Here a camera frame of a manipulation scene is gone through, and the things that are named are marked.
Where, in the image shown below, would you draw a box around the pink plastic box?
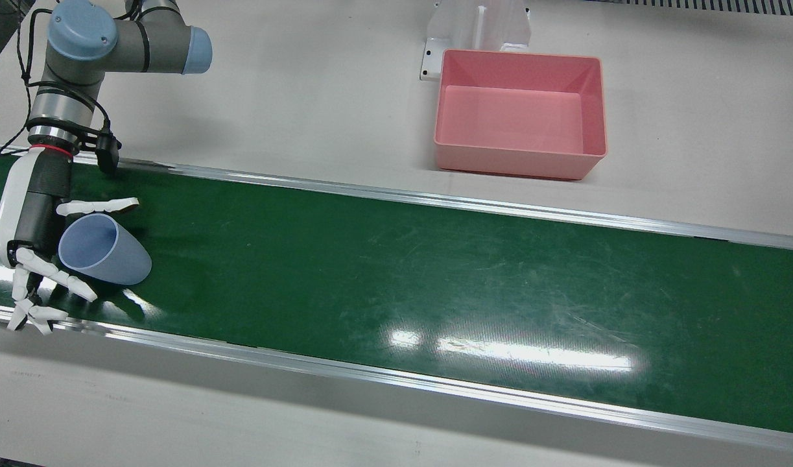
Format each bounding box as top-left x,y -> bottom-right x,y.
433,49 -> 608,181

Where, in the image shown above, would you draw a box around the silver conveyor side rail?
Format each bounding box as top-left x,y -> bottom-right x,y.
0,302 -> 793,455
0,143 -> 793,252

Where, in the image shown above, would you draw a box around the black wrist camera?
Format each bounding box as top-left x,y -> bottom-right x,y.
95,130 -> 122,174

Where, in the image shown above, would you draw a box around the light blue plastic cup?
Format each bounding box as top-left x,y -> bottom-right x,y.
58,214 -> 153,286

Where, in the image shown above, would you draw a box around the right robot dexterous hand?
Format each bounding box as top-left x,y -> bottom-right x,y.
0,146 -> 140,336

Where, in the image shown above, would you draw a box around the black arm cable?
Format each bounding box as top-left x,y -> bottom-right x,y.
0,0 -> 144,156

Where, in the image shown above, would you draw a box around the green conveyor belt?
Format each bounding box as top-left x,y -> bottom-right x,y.
0,150 -> 793,437

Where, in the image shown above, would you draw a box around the ribbed metal grille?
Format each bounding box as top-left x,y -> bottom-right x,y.
584,0 -> 793,18

